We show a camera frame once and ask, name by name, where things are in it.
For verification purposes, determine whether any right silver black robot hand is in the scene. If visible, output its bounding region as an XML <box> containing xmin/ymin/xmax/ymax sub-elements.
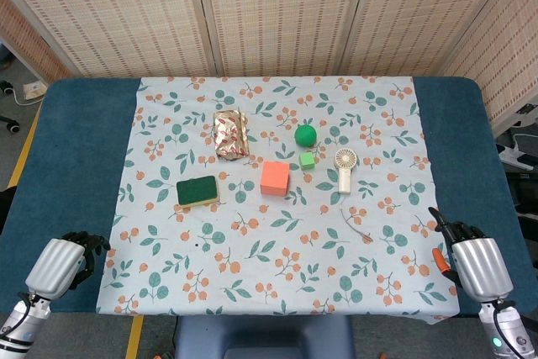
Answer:
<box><xmin>427</xmin><ymin>206</ymin><xmax>515</xmax><ymax>304</ymax></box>

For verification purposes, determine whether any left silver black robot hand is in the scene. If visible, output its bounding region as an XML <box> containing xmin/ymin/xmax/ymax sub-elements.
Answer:
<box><xmin>24</xmin><ymin>230</ymin><xmax>112</xmax><ymax>301</ymax></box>

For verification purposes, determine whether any white handheld fan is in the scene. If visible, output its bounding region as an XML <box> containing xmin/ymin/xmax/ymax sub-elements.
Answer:
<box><xmin>334</xmin><ymin>147</ymin><xmax>359</xmax><ymax>195</ymax></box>

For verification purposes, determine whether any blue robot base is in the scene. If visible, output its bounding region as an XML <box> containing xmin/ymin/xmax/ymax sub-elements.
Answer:
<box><xmin>173</xmin><ymin>314</ymin><xmax>355</xmax><ymax>359</ymax></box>

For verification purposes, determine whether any white power strip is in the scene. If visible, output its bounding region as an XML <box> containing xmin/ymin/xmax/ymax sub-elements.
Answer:
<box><xmin>495</xmin><ymin>143</ymin><xmax>538</xmax><ymax>172</ymax></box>

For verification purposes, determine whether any blue table cover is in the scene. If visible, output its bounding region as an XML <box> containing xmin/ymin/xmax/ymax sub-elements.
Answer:
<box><xmin>0</xmin><ymin>77</ymin><xmax>538</xmax><ymax>314</ymax></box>

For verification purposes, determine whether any green yellow sponge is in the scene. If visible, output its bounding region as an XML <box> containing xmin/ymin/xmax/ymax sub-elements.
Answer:
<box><xmin>175</xmin><ymin>175</ymin><xmax>222</xmax><ymax>210</ymax></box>

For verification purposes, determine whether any beige paper bag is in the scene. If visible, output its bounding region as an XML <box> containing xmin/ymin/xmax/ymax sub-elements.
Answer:
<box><xmin>22</xmin><ymin>82</ymin><xmax>47</xmax><ymax>101</ymax></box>

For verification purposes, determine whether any small green cube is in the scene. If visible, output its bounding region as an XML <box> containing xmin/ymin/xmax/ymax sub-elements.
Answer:
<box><xmin>298</xmin><ymin>151</ymin><xmax>317</xmax><ymax>172</ymax></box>

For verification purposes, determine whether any floral print tablecloth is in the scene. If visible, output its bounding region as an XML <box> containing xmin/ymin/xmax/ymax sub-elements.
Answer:
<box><xmin>95</xmin><ymin>76</ymin><xmax>460</xmax><ymax>319</ymax></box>

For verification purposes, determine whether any woven bamboo screen panel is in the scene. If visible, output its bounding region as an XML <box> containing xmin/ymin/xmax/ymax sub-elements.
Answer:
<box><xmin>0</xmin><ymin>0</ymin><xmax>71</xmax><ymax>83</ymax></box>
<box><xmin>0</xmin><ymin>0</ymin><xmax>211</xmax><ymax>79</ymax></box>
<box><xmin>339</xmin><ymin>0</ymin><xmax>529</xmax><ymax>78</ymax></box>
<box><xmin>440</xmin><ymin>0</ymin><xmax>538</xmax><ymax>133</ymax></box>
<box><xmin>193</xmin><ymin>0</ymin><xmax>375</xmax><ymax>78</ymax></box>

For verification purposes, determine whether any green ball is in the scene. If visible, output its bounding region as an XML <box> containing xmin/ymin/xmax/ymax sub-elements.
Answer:
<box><xmin>293</xmin><ymin>119</ymin><xmax>319</xmax><ymax>150</ymax></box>

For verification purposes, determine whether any gold foil snack packet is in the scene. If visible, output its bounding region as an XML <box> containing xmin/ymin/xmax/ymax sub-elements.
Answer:
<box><xmin>212</xmin><ymin>108</ymin><xmax>251</xmax><ymax>162</ymax></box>

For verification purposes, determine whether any orange cube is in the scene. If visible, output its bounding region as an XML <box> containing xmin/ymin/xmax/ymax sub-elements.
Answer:
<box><xmin>260</xmin><ymin>160</ymin><xmax>291</xmax><ymax>197</ymax></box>

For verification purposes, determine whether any white cord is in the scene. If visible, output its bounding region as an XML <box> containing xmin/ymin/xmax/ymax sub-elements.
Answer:
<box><xmin>340</xmin><ymin>206</ymin><xmax>375</xmax><ymax>245</ymax></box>

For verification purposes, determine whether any white floor cable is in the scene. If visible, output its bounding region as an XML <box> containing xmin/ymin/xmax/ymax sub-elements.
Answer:
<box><xmin>11</xmin><ymin>88</ymin><xmax>44</xmax><ymax>107</ymax></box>

